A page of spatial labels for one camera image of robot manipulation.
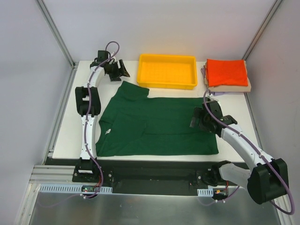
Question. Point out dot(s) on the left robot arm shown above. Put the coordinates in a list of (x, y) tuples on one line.
[(88, 106)]

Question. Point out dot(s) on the right white cable duct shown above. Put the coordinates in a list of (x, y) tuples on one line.
[(205, 192)]

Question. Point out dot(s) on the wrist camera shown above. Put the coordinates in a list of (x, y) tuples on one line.
[(102, 55), (214, 106)]

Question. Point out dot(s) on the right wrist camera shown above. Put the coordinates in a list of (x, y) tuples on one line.
[(214, 106)]

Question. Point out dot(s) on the white cable duct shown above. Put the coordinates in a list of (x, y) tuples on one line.
[(205, 192), (67, 189)]

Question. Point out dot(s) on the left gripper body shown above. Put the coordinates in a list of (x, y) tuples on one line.
[(118, 69)]

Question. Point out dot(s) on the front aluminium rail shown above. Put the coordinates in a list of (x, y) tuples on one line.
[(47, 173)]

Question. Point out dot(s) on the yellow plastic tray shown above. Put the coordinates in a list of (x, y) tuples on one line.
[(167, 71)]

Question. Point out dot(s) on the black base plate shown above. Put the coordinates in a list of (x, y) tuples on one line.
[(139, 187)]

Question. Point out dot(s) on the left white cable duct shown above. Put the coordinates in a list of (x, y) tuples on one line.
[(67, 189)]

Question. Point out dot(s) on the left aluminium frame post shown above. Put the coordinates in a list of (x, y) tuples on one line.
[(55, 31)]

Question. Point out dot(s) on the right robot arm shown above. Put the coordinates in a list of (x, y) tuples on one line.
[(265, 177)]

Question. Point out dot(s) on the right aluminium frame post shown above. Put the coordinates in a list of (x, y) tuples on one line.
[(266, 21)]

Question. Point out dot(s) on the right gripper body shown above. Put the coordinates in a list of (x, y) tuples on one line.
[(197, 118)]

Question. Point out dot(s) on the green t-shirt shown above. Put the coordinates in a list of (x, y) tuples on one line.
[(134, 124)]

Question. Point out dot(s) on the aluminium frame post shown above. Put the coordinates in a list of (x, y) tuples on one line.
[(266, 21), (55, 31)]

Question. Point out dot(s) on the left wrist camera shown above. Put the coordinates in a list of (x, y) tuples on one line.
[(102, 55)]

